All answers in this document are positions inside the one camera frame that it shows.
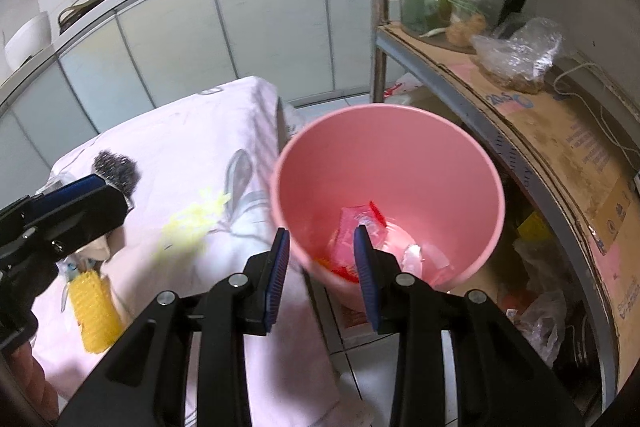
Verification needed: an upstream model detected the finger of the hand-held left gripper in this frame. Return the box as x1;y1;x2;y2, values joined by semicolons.
0;182;131;271
0;173;104;229

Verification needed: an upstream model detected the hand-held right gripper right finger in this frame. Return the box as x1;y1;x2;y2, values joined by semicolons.
352;224;586;427

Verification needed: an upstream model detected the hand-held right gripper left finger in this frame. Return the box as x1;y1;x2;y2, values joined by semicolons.
57;227;291;427

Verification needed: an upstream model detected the cream paper wrapper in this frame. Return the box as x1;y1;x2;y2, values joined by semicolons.
75;234;113;263

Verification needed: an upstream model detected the orange and white plastic wrapper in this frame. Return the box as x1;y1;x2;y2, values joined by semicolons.
314;201;451;288

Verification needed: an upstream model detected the steel wool scrubber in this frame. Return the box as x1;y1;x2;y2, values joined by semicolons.
91;150;139;200

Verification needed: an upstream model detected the yellow foam fruit net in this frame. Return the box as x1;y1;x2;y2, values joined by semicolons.
67;269;125;354

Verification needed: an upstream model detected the pink plastic bucket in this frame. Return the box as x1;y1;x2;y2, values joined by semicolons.
270;103;505;313

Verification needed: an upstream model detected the person's left hand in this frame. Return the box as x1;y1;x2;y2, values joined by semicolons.
14;338;61;424

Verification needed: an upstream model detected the red and white carton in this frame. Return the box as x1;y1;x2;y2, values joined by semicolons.
340;304;373;348

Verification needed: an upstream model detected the yellow packet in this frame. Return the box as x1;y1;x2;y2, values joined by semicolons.
520;212;548;240

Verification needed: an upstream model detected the kitchen counter cabinet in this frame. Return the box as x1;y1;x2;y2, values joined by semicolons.
0;0;416;178

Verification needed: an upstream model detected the dark countertop appliance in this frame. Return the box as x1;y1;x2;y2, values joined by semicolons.
57;0;106;35

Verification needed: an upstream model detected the crumpled clear bag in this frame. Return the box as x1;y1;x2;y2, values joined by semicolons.
510;287;568;368

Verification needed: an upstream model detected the cardboard sheet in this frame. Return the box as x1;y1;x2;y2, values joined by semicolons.
385;23;640;348

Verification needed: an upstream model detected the ginger root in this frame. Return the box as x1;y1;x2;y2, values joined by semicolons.
447;14;488;48

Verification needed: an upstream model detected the metal shelf rack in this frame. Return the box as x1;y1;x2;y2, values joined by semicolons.
367;0;640;413

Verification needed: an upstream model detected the clear plastic bag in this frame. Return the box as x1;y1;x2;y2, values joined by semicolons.
472;18;566;95

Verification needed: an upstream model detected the green vegetable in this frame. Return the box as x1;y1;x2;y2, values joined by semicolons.
402;0;441;32

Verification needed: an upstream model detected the white cable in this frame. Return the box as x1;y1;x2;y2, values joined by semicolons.
552;63;640;168

